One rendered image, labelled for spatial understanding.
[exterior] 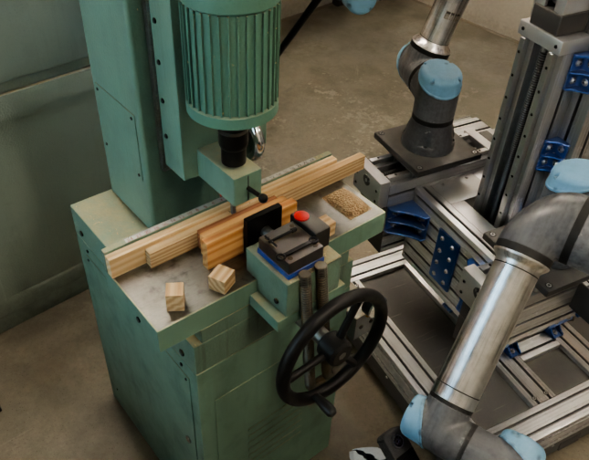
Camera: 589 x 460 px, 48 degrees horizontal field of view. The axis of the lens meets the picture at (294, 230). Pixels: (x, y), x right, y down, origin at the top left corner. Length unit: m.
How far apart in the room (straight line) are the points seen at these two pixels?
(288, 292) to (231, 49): 0.46
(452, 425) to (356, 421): 1.13
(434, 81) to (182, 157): 0.74
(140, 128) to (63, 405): 1.16
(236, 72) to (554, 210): 0.57
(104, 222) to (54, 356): 0.89
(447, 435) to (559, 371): 1.17
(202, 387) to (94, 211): 0.53
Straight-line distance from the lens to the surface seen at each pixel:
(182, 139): 1.37
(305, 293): 1.27
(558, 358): 2.29
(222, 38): 1.13
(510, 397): 2.13
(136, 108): 1.41
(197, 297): 1.31
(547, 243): 1.11
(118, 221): 1.66
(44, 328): 2.56
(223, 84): 1.17
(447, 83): 1.80
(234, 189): 1.32
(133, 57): 1.35
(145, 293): 1.33
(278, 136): 3.43
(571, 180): 1.51
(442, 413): 1.11
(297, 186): 1.51
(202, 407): 1.52
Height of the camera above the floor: 1.84
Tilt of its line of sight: 41 degrees down
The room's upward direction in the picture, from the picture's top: 3 degrees clockwise
